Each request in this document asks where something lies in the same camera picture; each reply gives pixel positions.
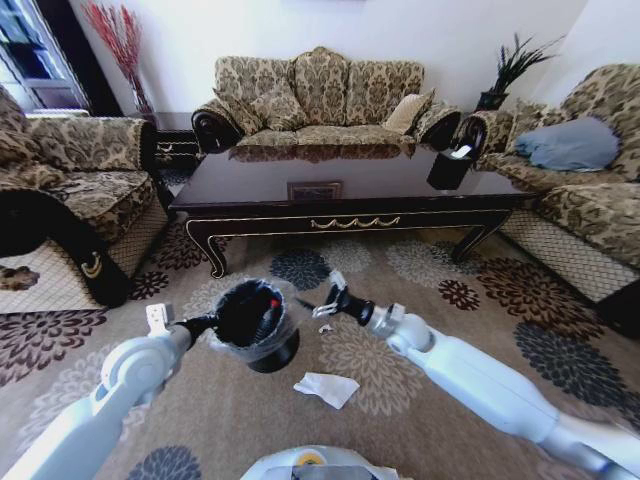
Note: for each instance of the floral three-seat sofa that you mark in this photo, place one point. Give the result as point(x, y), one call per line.
point(320, 100)

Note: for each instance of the window with dark frame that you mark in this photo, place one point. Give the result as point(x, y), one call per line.
point(35, 50)

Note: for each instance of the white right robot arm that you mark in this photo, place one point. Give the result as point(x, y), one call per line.
point(480, 375)

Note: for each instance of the floral armchair with blue cushion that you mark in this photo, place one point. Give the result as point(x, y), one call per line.
point(575, 190)

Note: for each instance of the dark wooden side table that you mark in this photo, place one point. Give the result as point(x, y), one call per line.
point(172, 145)

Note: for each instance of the small white paper scrap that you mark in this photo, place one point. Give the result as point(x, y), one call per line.
point(325, 328)

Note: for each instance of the beige throw pillow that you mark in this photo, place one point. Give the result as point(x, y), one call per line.
point(407, 114)

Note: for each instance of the green potted plant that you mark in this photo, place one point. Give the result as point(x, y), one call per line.
point(515, 67)

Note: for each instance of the white card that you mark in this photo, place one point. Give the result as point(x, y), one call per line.
point(465, 151)

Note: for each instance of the floral armchair with dark armrest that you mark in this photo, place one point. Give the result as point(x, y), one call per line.
point(75, 200)

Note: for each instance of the black trash bin with liner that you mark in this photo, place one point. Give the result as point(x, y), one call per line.
point(252, 325)

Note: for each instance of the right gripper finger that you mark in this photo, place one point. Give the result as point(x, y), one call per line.
point(338, 284)
point(320, 308)

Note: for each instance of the floral patterned rug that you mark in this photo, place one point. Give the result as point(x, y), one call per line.
point(280, 400)

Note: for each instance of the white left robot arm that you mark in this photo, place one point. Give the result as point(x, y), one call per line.
point(120, 395)

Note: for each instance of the white robot front shell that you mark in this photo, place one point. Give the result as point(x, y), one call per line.
point(320, 462)

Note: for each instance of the black cylinder container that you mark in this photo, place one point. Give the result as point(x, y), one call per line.
point(447, 170)

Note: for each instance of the crumpled white paper trash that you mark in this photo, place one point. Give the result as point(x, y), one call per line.
point(327, 387)

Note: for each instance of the dark wooden coffee table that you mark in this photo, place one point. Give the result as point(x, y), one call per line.
point(330, 192)

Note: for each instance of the red dried branches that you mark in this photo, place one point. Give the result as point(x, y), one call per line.
point(122, 55)

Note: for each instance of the floral throw pillow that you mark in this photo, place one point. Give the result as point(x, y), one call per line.
point(277, 107)

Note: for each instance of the blue grey cushion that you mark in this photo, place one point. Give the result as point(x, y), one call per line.
point(570, 143)

